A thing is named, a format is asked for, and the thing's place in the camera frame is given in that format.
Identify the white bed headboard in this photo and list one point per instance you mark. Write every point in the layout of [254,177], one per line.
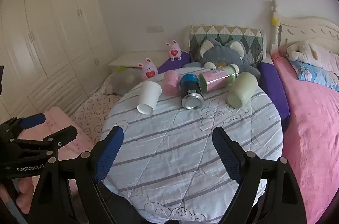
[304,28]

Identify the blue floral pillow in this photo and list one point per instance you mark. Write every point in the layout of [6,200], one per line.
[312,75]

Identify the pale green cup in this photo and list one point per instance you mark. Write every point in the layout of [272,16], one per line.
[242,90]

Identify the pink bunny plush toy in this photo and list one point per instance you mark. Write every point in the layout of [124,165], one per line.
[148,70]
[174,51]

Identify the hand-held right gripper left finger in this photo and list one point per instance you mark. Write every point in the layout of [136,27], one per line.
[110,149]

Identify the white bedside table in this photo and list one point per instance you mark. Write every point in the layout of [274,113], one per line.
[137,58]

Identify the blue and black can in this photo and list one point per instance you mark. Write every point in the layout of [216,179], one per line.
[190,91]

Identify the clear storage box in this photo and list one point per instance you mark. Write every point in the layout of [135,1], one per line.
[124,81]

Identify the pink cloth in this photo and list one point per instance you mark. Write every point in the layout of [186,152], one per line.
[61,118]

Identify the diamond pattern quilted cushion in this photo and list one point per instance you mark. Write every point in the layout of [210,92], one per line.
[225,32]

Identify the yellow star ornament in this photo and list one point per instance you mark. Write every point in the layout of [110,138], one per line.
[275,20]

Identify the white paper cup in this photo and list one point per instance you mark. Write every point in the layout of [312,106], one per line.
[148,96]

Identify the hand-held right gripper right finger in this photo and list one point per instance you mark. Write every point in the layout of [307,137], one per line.
[225,152]

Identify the person's left hand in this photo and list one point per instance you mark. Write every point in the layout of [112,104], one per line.
[25,188]

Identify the grey plush cat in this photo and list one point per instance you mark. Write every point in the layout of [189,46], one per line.
[219,54]

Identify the striped white cloth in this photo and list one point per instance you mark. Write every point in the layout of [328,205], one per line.
[172,139]

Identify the heart print cloth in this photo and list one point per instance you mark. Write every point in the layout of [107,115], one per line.
[92,112]

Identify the pink blanket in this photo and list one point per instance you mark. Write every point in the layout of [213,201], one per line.
[312,120]

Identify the white plush dog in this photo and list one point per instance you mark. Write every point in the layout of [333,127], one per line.
[312,53]

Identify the pink cup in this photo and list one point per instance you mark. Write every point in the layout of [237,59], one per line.
[170,83]

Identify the cream wardrobe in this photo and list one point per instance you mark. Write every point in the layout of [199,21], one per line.
[53,28]

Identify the clear bottle with pink label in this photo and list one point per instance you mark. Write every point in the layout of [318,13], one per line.
[214,79]

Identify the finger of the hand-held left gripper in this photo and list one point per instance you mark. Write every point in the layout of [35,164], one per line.
[59,135]
[33,119]

